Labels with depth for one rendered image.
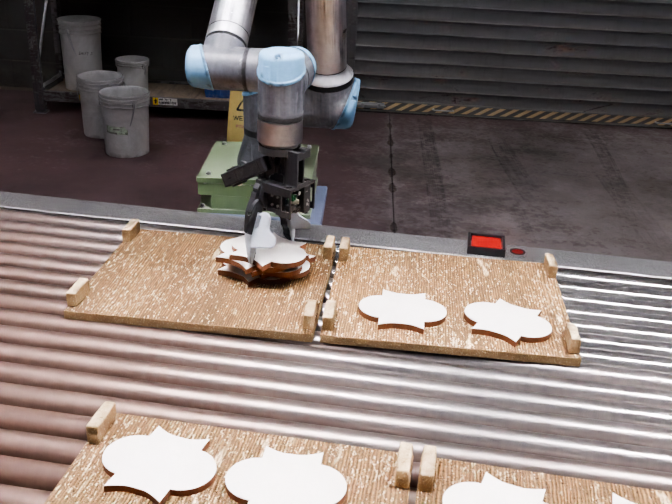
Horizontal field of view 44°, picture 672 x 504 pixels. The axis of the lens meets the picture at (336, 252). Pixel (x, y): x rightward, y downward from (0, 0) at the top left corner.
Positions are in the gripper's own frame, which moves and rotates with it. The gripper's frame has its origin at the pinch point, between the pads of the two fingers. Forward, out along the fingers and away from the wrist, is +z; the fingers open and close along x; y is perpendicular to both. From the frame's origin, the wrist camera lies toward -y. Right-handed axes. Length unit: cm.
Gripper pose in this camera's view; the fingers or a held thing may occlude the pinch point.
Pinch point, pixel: (268, 249)
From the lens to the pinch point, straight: 148.5
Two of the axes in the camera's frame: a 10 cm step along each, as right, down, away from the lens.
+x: 5.6, -3.2, 7.6
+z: -0.5, 9.1, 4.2
